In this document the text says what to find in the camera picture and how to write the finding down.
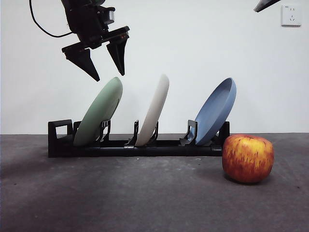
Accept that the green plate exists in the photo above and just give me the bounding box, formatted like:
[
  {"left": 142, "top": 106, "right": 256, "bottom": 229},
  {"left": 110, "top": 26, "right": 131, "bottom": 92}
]
[{"left": 73, "top": 77, "right": 124, "bottom": 147}]

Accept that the red yellow apple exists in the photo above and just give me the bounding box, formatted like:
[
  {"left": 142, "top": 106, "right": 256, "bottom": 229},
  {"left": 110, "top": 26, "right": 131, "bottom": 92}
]
[{"left": 222, "top": 134, "right": 275, "bottom": 184}]

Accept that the cream white plate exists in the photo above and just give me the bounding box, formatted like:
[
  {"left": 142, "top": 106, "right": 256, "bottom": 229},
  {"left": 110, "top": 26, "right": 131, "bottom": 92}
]
[{"left": 134, "top": 73, "right": 170, "bottom": 147}]

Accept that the black plate rack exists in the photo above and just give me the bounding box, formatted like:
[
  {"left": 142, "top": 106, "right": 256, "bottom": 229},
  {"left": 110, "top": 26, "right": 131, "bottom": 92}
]
[{"left": 47, "top": 119, "right": 230, "bottom": 159}]

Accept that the blue plate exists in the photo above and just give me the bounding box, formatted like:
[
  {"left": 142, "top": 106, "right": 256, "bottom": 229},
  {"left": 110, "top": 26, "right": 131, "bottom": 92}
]
[{"left": 194, "top": 77, "right": 237, "bottom": 146}]

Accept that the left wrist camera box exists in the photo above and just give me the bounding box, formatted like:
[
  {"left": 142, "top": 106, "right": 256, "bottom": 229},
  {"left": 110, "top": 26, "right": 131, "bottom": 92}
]
[{"left": 104, "top": 6, "right": 116, "bottom": 26}]

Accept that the white wall socket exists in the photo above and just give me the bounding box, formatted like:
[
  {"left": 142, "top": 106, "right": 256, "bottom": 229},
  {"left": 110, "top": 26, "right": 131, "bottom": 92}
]
[{"left": 281, "top": 5, "right": 302, "bottom": 27}]

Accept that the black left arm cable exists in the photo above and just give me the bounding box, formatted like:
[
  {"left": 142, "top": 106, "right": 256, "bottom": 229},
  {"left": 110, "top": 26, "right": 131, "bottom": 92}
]
[{"left": 28, "top": 0, "right": 73, "bottom": 38}]

